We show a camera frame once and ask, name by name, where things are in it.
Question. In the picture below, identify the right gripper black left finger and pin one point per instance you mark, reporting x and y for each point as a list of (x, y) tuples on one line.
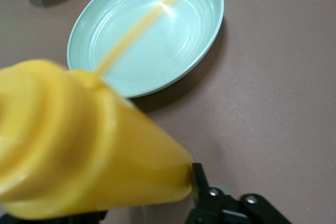
[(52, 221)]

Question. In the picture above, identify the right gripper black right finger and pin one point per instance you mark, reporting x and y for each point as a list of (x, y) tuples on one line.
[(223, 211)]

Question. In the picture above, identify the yellow mustard squeeze bottle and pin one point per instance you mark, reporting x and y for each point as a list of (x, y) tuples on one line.
[(78, 142)]

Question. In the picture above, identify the mint green plate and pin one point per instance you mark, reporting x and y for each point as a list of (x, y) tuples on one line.
[(157, 58)]

